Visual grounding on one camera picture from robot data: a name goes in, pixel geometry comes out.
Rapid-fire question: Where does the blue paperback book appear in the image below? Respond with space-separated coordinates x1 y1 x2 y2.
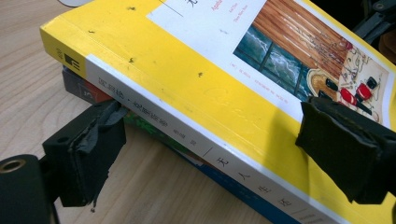
174 144 281 224

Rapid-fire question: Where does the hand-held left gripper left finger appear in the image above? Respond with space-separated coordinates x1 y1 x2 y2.
42 99 128 208

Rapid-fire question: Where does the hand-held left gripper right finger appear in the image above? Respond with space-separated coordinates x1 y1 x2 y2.
294 96 396 205

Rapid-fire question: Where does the yellow paperback book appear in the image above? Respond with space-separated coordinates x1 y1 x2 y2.
39 0 396 224

